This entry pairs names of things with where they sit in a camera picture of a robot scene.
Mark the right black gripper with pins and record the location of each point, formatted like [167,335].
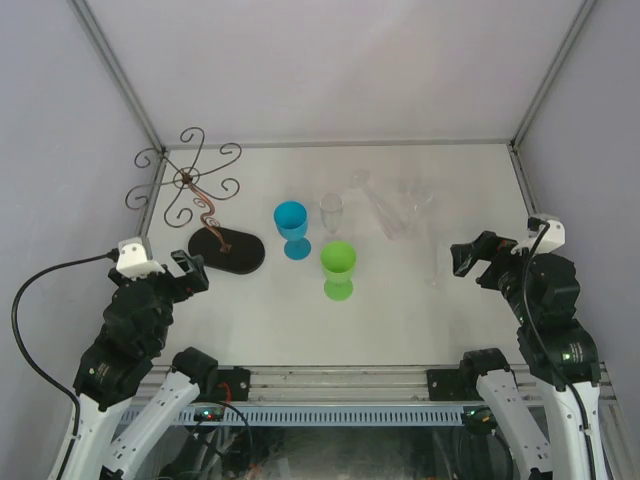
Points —
[498,249]

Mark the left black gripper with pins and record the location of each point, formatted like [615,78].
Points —
[193,280]

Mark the blue plastic wine glass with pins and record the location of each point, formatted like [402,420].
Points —
[291,220]

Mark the green plastic wine glass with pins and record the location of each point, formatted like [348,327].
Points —
[338,261]

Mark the clear flute near right arm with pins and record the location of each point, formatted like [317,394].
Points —
[436,265]

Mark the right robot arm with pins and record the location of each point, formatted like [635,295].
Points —
[541,289]

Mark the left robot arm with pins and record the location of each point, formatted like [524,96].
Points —
[134,333]

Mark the lying clear flute right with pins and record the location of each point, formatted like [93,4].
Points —
[413,202]

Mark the lying clear flute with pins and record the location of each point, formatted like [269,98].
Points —
[413,202]
[388,218]

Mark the lying clear flute left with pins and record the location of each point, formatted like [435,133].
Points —
[388,218]

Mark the upright clear champagne flute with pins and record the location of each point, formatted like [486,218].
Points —
[331,206]

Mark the copper wire wine glass rack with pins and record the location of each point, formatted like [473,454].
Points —
[191,202]

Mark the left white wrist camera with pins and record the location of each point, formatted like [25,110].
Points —
[135,259]

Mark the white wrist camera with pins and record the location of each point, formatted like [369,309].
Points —
[545,230]
[135,259]

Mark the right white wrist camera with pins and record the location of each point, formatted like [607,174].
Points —
[545,230]

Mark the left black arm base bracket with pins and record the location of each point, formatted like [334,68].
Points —
[233,384]

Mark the aluminium front rail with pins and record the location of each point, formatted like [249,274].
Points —
[350,385]

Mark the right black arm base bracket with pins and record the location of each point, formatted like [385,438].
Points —
[445,385]

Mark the grey slotted cable duct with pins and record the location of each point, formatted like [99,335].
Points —
[321,416]

